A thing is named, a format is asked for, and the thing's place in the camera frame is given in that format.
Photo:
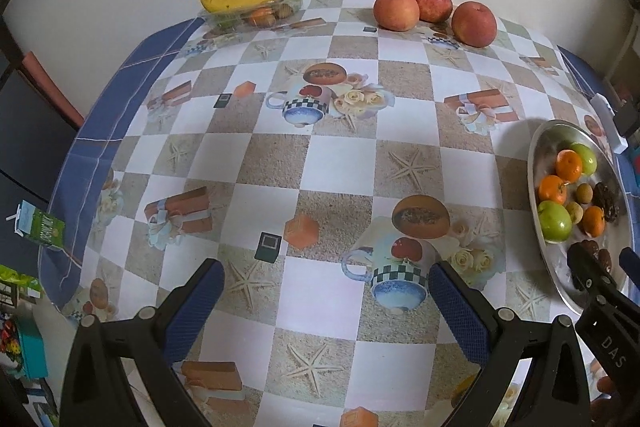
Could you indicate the pale red apple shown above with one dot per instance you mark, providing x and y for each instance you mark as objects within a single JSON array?
[{"x": 396, "y": 9}]

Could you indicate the dark brown avocado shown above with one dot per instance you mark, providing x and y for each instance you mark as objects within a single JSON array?
[
  {"x": 585, "y": 249},
  {"x": 607, "y": 202}
]

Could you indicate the green drink carton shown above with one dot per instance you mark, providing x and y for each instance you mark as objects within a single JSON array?
[{"x": 45, "y": 229}]

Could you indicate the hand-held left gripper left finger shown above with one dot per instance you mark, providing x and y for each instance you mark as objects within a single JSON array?
[{"x": 197, "y": 307}]

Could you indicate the white power strip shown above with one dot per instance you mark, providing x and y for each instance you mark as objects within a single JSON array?
[{"x": 607, "y": 122}]

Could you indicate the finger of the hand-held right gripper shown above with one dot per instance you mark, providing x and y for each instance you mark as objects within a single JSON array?
[
  {"x": 632, "y": 267},
  {"x": 589, "y": 274}
]

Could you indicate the yellow longan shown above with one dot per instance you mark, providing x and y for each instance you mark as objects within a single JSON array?
[
  {"x": 584, "y": 193},
  {"x": 574, "y": 211}
]

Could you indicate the green snack packet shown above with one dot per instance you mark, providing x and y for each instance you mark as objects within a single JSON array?
[{"x": 20, "y": 279}]

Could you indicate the green jujube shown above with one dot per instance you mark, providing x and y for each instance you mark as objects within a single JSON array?
[
  {"x": 554, "y": 221},
  {"x": 587, "y": 157}
]

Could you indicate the large red apple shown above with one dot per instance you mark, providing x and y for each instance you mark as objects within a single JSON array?
[{"x": 474, "y": 24}]

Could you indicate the dark cabinet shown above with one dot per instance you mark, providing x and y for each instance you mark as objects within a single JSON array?
[{"x": 25, "y": 147}]

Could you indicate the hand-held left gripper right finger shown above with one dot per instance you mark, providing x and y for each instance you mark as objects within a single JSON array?
[{"x": 462, "y": 317}]

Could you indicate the dark red apple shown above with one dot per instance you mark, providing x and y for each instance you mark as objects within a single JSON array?
[{"x": 434, "y": 1}]

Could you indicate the round metal tray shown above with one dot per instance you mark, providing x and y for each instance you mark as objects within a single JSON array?
[{"x": 555, "y": 267}]

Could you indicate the colourful printed package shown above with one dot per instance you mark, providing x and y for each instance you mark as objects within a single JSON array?
[{"x": 9, "y": 342}]

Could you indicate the teal box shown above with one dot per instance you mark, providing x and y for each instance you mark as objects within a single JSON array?
[{"x": 32, "y": 347}]

